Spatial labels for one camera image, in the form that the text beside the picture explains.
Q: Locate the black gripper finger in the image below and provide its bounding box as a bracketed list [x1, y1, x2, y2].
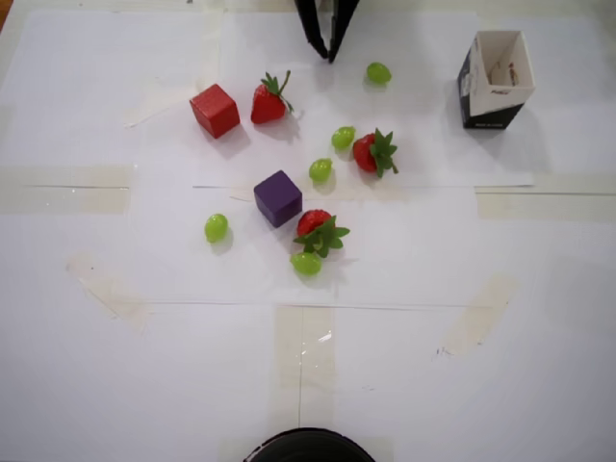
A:
[294, 0, 333, 60]
[328, 0, 363, 64]

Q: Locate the strawberry with curled stem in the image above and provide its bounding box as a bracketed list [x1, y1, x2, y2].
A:
[293, 209, 351, 259]

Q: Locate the purple cube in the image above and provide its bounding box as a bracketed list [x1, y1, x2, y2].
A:
[253, 168, 304, 229]

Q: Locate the red cube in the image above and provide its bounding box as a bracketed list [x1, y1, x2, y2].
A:
[189, 83, 241, 141]

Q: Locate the strawberry with long stem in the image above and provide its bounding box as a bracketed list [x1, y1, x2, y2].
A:
[249, 70, 295, 126]

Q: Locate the green grape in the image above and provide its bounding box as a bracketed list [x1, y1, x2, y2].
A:
[204, 213, 229, 244]
[308, 157, 334, 184]
[289, 251, 322, 278]
[330, 125, 357, 150]
[366, 62, 393, 87]

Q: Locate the black round dome object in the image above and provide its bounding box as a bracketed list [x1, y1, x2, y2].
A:
[244, 426, 377, 462]

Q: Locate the white paper sheet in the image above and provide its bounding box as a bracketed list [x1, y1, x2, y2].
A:
[192, 9, 536, 189]

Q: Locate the open black white carton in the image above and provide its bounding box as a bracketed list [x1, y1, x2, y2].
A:
[456, 30, 537, 131]

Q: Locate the strawberry with wide leaf crown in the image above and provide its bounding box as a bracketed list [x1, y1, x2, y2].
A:
[352, 127, 400, 180]

